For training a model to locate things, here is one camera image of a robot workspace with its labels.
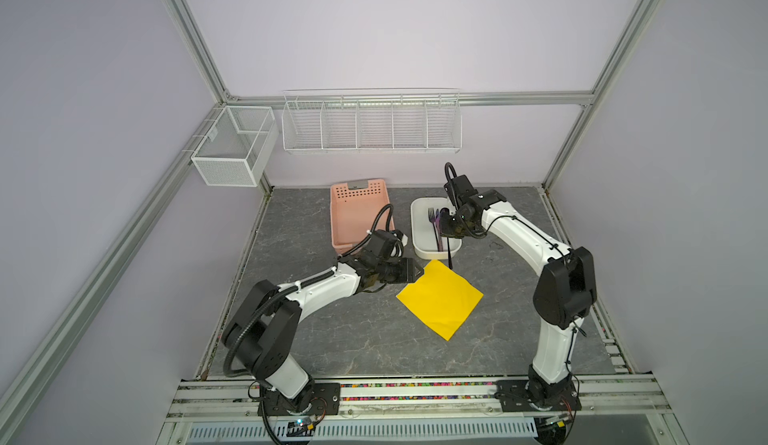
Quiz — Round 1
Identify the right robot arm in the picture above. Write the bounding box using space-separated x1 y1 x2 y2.
439 163 597 410

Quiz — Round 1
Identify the yellow paper napkin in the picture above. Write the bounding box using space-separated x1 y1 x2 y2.
397 260 483 341

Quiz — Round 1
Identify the white vented cable duct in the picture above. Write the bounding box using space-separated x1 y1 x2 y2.
186 417 538 444

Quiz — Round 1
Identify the aluminium front rail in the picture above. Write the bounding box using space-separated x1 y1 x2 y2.
165 375 672 422

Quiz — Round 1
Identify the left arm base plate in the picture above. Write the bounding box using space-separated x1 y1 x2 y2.
259 381 341 416

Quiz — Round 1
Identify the white oval tray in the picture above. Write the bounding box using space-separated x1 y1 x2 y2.
410 197 462 260

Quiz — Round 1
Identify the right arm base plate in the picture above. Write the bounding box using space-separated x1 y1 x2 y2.
493 379 582 413

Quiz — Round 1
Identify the purple black fork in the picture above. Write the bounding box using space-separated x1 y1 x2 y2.
427 207 443 252

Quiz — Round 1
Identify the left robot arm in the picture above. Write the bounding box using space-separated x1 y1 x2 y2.
220 203 422 402

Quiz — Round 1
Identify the purple black spoon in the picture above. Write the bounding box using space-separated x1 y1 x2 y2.
437 207 453 269

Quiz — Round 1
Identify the white mesh wall box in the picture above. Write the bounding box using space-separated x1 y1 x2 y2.
192 105 279 187

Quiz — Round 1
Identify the white wire wall shelf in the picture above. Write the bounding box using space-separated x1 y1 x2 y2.
282 88 463 153

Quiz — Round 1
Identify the pink plastic basket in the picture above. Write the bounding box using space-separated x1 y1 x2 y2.
330 179 390 254

